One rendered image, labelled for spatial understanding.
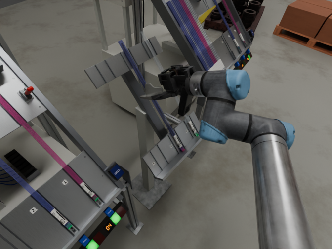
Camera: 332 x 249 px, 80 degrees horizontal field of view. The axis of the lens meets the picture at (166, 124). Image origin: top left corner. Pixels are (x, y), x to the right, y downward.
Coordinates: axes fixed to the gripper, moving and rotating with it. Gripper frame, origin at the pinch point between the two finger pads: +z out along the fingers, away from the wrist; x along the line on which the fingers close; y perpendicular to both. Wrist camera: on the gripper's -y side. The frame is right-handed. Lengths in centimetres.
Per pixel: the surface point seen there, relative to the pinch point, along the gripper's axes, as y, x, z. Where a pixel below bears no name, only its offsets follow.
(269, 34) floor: -68, -322, 79
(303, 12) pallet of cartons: -46, -329, 33
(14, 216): -11, 57, 8
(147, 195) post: -84, 6, 47
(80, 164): -11.3, 34.8, 9.5
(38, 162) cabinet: -16, 44, 45
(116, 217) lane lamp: -34, 36, 2
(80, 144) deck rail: -5.7, 30.8, 10.4
